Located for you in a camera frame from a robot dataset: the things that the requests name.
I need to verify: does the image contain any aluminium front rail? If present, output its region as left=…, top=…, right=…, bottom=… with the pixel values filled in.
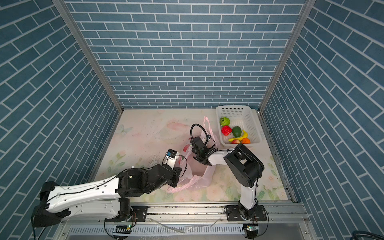
left=60, top=200, right=310, bottom=227

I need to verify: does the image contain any light green bumpy fruit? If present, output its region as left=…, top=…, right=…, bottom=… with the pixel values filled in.
left=220, top=117, right=231, bottom=127

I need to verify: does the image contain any orange tangerine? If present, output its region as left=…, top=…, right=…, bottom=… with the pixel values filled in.
left=241, top=138, right=251, bottom=144

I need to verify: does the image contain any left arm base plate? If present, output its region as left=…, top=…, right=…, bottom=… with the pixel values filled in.
left=105, top=206, right=148, bottom=224

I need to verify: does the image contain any red apple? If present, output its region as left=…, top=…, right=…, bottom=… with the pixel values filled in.
left=221, top=126, right=232, bottom=136

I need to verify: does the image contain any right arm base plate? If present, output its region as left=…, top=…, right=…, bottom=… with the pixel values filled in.
left=224, top=202, right=268, bottom=222

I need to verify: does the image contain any pink plastic bag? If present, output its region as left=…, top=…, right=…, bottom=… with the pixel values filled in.
left=166, top=117, right=217, bottom=194

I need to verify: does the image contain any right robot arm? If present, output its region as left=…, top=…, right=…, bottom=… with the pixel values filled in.
left=190, top=137, right=268, bottom=221

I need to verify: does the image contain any yellow banana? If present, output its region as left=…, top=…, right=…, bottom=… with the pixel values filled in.
left=228, top=130, right=248, bottom=142

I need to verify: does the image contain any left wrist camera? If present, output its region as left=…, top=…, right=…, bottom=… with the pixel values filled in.
left=163, top=149, right=179, bottom=169

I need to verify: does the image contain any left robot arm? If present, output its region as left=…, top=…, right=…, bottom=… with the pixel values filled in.
left=31, top=164, right=182, bottom=228

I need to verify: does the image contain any white perforated plastic basket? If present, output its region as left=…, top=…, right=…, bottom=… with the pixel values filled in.
left=216, top=106, right=262, bottom=147

